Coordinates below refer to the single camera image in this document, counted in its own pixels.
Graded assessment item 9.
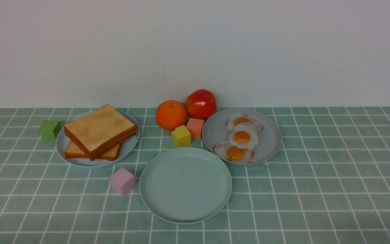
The fried egg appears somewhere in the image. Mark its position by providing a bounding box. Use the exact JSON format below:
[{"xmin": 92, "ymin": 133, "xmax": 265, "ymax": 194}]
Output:
[
  {"xmin": 229, "ymin": 122, "xmax": 259, "ymax": 150},
  {"xmin": 213, "ymin": 141, "xmax": 254, "ymax": 163},
  {"xmin": 226, "ymin": 115, "xmax": 263, "ymax": 132}
]

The toast slice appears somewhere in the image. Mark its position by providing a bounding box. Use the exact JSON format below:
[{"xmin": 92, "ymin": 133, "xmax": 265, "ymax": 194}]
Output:
[
  {"xmin": 64, "ymin": 141, "xmax": 124, "ymax": 161},
  {"xmin": 63, "ymin": 104, "xmax": 137, "ymax": 157},
  {"xmin": 88, "ymin": 133, "xmax": 138, "ymax": 161}
]

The salmon foam cube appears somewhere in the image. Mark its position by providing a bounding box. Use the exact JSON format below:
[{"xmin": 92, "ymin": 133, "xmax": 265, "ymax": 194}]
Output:
[{"xmin": 186, "ymin": 118, "xmax": 204, "ymax": 140}]

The red tomato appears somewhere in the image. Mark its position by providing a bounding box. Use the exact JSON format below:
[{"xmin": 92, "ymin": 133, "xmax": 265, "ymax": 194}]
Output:
[{"xmin": 185, "ymin": 89, "xmax": 217, "ymax": 120}]

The yellow foam cube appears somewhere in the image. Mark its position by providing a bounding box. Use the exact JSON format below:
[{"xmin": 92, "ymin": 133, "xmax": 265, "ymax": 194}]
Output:
[{"xmin": 171, "ymin": 125, "xmax": 192, "ymax": 148}]

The grey egg plate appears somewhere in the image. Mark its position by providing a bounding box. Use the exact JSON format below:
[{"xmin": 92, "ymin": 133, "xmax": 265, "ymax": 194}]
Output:
[{"xmin": 202, "ymin": 108, "xmax": 282, "ymax": 165}]

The orange fruit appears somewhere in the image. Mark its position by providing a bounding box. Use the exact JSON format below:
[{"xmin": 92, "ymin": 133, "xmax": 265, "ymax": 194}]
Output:
[{"xmin": 156, "ymin": 100, "xmax": 188, "ymax": 131}]

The teal centre plate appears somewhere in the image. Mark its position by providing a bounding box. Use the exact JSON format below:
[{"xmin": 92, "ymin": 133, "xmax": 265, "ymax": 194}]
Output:
[{"xmin": 139, "ymin": 147, "xmax": 232, "ymax": 224}]

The light blue bread plate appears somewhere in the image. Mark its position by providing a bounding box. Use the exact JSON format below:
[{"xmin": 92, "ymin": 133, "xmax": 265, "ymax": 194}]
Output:
[{"xmin": 56, "ymin": 110, "xmax": 140, "ymax": 169}]

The pink foam cube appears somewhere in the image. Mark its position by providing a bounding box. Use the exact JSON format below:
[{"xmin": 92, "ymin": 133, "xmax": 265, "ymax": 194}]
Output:
[{"xmin": 110, "ymin": 168, "xmax": 136, "ymax": 196}]

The green foam cube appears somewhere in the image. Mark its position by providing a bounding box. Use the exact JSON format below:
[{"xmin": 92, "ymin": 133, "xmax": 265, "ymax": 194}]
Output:
[{"xmin": 39, "ymin": 120, "xmax": 62, "ymax": 141}]

